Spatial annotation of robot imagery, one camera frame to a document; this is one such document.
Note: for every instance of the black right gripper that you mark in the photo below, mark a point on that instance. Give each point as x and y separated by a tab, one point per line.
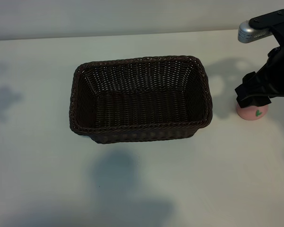
278	75

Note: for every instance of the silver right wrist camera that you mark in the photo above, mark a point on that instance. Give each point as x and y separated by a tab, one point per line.
247	34

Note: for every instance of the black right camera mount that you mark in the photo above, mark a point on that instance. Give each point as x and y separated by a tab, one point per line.
269	17

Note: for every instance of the dark brown wicker basket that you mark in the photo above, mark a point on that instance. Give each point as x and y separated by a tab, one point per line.
142	106

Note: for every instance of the pink peach with green leaf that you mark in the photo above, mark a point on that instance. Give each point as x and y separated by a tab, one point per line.
248	114

